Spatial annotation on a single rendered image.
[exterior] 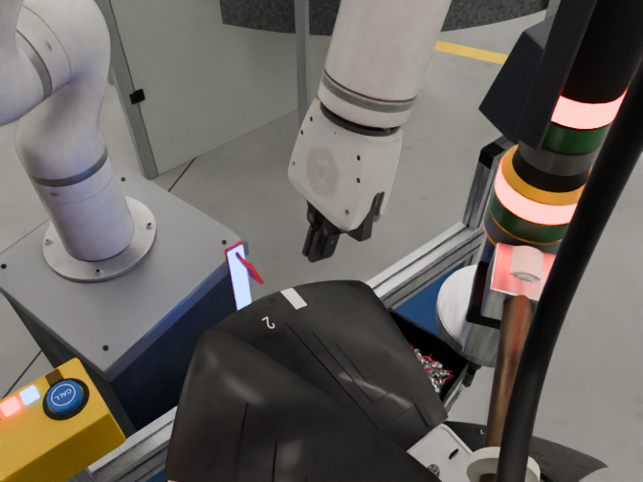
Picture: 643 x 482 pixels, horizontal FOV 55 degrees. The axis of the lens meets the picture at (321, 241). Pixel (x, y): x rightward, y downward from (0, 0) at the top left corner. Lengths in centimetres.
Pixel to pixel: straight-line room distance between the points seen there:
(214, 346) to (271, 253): 189
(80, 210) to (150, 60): 143
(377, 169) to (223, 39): 199
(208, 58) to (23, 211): 95
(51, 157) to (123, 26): 139
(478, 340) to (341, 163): 25
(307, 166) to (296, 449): 28
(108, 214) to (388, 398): 56
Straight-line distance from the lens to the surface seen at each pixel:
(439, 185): 258
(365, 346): 68
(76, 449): 84
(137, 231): 110
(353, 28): 50
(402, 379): 66
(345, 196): 55
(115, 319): 101
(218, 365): 41
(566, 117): 27
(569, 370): 216
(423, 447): 64
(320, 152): 57
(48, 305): 107
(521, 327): 28
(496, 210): 31
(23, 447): 83
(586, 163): 29
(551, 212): 29
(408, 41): 50
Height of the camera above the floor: 177
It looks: 50 degrees down
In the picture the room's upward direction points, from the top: straight up
